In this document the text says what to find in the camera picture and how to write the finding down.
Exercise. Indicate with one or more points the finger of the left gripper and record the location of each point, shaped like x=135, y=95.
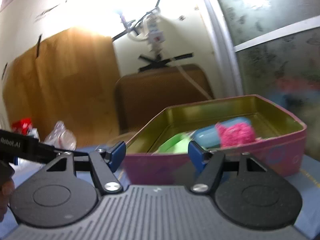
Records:
x=55, y=152

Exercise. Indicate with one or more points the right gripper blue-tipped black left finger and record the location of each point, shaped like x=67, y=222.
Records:
x=102, y=164

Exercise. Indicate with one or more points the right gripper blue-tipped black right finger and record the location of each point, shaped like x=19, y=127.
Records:
x=213, y=167

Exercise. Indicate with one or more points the blue plastic case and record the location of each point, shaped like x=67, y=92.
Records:
x=208, y=137

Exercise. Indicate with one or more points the green cloth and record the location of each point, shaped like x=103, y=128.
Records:
x=178, y=144

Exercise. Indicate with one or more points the pink fluffy sock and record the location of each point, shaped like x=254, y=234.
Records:
x=235, y=135

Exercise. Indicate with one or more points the person's left hand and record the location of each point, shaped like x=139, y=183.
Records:
x=7, y=188

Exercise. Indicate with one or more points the bagged white red mug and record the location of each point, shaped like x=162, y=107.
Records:
x=60, y=137

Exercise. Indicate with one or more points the red tea box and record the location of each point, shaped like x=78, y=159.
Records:
x=23, y=126

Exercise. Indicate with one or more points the green white drink carton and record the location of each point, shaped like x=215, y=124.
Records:
x=34, y=133

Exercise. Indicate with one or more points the brown woven seat cushion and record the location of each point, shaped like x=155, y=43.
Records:
x=140, y=97

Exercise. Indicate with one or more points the pink metal tin box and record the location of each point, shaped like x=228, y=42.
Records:
x=281, y=136

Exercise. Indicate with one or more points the wood pattern board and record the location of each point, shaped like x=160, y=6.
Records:
x=68, y=77

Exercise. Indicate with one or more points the blue table mat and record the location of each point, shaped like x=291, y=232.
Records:
x=146, y=211

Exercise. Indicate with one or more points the white power strip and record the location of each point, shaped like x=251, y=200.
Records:
x=155, y=35

